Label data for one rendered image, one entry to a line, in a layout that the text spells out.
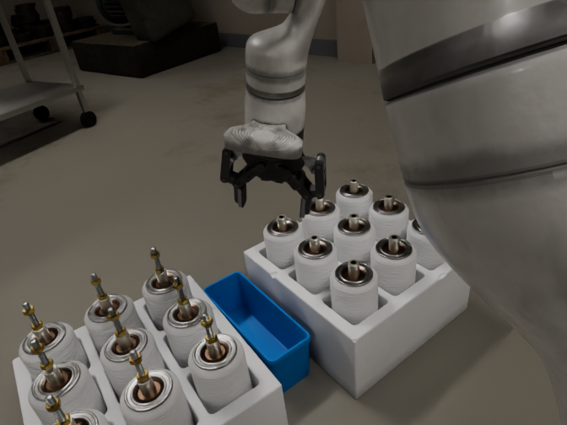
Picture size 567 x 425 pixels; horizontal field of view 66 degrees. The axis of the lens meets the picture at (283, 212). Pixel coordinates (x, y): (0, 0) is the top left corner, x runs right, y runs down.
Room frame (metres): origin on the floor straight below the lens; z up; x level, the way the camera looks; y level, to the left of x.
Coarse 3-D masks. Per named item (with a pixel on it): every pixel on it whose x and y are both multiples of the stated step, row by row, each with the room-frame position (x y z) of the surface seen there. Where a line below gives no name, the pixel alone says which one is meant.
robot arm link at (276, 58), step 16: (304, 0) 0.47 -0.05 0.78; (320, 0) 0.47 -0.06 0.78; (288, 16) 0.53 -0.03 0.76; (304, 16) 0.48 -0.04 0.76; (256, 32) 0.52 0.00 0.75; (272, 32) 0.51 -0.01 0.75; (288, 32) 0.50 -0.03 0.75; (304, 32) 0.48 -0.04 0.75; (256, 48) 0.49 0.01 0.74; (272, 48) 0.48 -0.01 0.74; (288, 48) 0.48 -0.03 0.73; (304, 48) 0.48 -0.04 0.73; (256, 64) 0.49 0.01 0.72; (272, 64) 0.48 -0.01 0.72; (288, 64) 0.48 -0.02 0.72; (304, 64) 0.50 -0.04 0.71; (256, 80) 0.49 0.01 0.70; (272, 80) 0.48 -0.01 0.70; (288, 80) 0.48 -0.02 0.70; (304, 80) 0.50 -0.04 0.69; (272, 96) 0.49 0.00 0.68; (288, 96) 0.49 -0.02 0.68
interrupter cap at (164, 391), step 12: (156, 372) 0.49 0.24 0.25; (132, 384) 0.47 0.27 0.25; (156, 384) 0.47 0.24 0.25; (168, 384) 0.46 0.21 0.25; (132, 396) 0.45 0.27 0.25; (144, 396) 0.45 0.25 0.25; (156, 396) 0.44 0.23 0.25; (168, 396) 0.44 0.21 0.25; (132, 408) 0.42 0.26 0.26; (144, 408) 0.42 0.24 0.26
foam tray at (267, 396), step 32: (192, 288) 0.77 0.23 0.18; (224, 320) 0.66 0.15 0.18; (96, 352) 0.62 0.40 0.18; (160, 352) 0.60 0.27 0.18; (96, 384) 0.56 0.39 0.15; (192, 384) 0.54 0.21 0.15; (256, 384) 0.52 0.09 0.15; (32, 416) 0.49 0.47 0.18; (192, 416) 0.49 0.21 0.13; (224, 416) 0.44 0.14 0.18; (256, 416) 0.46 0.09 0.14
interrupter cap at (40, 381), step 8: (64, 368) 0.52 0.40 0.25; (72, 368) 0.52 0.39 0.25; (40, 376) 0.51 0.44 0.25; (64, 376) 0.50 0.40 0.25; (72, 376) 0.50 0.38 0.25; (40, 384) 0.49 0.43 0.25; (48, 384) 0.49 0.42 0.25; (64, 384) 0.49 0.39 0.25; (72, 384) 0.48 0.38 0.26; (32, 392) 0.48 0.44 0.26; (40, 392) 0.48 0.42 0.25; (48, 392) 0.47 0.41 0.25; (56, 392) 0.47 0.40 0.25; (64, 392) 0.47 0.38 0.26; (40, 400) 0.46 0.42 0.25
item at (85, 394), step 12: (72, 360) 0.54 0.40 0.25; (84, 372) 0.51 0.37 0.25; (84, 384) 0.49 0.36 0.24; (72, 396) 0.47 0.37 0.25; (84, 396) 0.48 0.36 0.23; (96, 396) 0.50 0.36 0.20; (36, 408) 0.45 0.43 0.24; (72, 408) 0.46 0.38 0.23; (96, 408) 0.49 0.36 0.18; (48, 420) 0.45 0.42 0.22
